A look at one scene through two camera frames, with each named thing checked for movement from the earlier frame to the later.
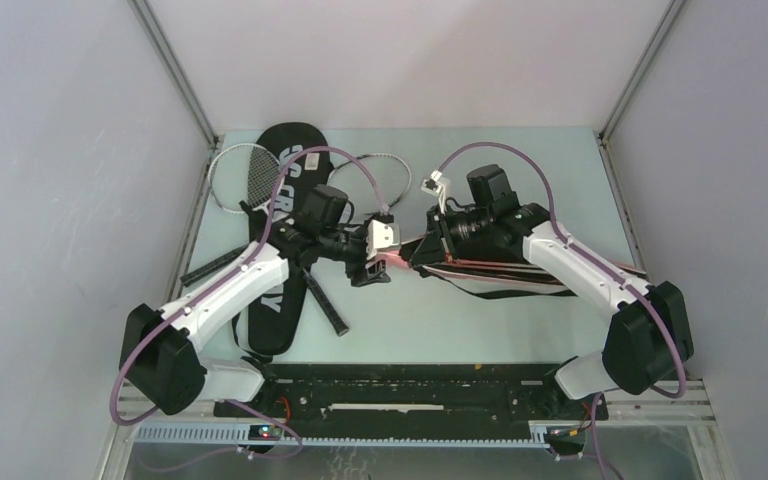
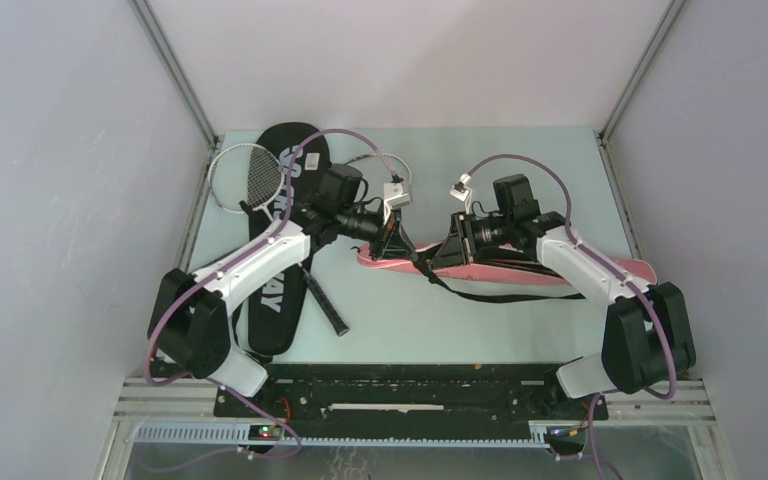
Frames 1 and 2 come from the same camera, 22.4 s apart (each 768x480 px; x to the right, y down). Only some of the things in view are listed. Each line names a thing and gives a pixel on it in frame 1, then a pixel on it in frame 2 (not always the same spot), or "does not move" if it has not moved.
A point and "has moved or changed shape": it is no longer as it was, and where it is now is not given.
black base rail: [412, 394] does not move
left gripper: [360, 276] -> [392, 244]
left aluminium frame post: [176, 71] does not move
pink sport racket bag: [496, 279] has moved or changed shape
